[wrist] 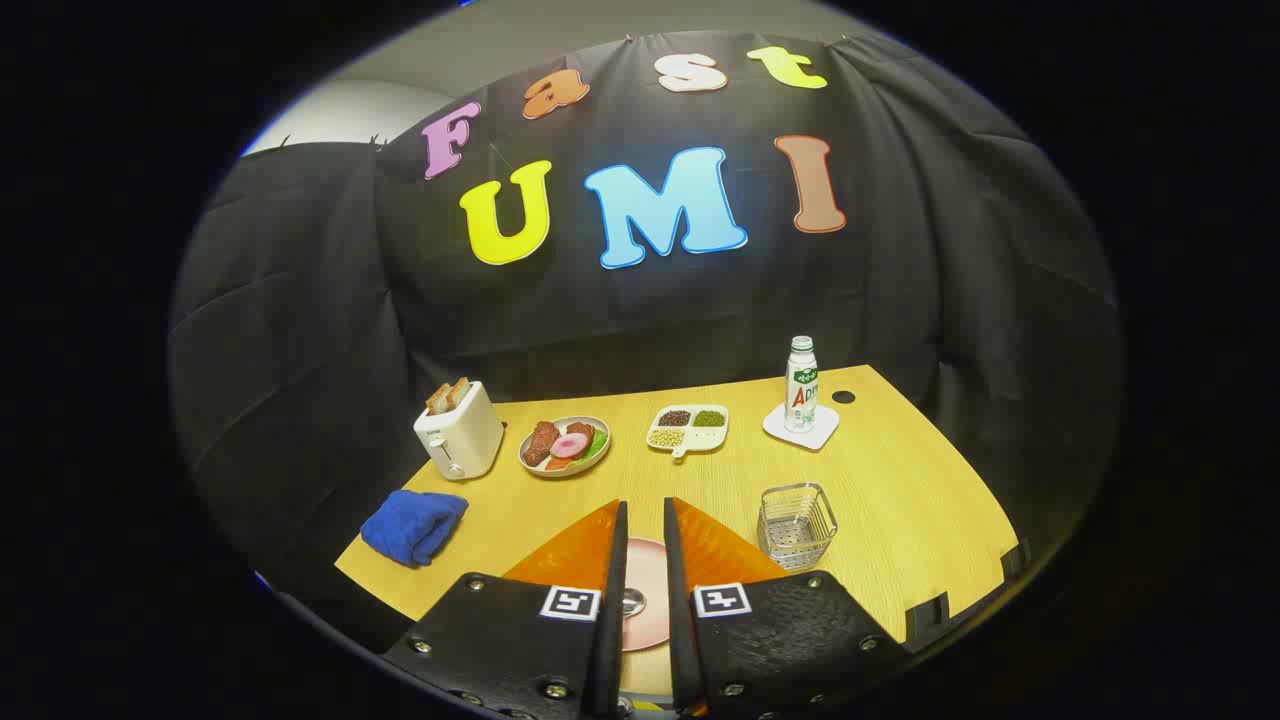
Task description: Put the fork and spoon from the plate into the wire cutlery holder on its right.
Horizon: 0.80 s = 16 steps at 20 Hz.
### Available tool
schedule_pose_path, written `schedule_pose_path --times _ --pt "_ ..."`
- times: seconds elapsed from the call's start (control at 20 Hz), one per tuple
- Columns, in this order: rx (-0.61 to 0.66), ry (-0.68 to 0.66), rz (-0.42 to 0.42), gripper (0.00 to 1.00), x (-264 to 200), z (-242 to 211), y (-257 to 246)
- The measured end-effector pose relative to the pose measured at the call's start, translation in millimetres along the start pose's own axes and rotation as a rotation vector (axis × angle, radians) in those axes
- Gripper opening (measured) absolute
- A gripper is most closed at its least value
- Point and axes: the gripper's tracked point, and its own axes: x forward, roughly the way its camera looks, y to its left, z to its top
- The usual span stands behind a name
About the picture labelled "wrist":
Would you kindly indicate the pink ham slice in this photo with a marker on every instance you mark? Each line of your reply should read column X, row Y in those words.
column 569, row 446

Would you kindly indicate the black table edge bracket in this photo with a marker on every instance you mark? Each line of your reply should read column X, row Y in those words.
column 1015, row 560
column 928, row 612

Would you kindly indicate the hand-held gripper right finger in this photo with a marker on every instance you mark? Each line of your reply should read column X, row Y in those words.
column 674, row 590

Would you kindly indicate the green lettuce leaf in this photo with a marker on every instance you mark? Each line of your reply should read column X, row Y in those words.
column 598, row 443

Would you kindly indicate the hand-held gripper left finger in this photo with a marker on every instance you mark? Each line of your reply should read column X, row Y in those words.
column 617, row 590

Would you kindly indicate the white toaster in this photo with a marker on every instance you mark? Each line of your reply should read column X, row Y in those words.
column 465, row 435

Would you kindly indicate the grey food plate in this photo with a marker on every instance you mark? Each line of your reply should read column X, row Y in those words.
column 600, row 466

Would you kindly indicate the black backdrop cloth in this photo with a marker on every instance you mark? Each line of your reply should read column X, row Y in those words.
column 650, row 320

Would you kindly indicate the blue folded towel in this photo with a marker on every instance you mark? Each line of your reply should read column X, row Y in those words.
column 412, row 525

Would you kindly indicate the brown toast slice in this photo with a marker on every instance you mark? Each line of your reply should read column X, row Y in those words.
column 459, row 390
column 437, row 400

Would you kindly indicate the large brown meat piece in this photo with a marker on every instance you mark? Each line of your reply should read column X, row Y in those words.
column 540, row 443

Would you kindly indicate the pink round plate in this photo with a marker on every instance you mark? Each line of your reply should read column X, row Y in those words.
column 647, row 560

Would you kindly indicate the small brown meat piece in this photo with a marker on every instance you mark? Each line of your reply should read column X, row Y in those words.
column 581, row 431

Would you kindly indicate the white drink bottle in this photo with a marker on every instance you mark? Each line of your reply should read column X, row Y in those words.
column 801, row 395

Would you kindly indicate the white square coaster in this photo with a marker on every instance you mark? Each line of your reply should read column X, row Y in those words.
column 780, row 428

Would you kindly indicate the white divided bean tray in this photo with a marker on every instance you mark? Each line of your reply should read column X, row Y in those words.
column 700, row 438

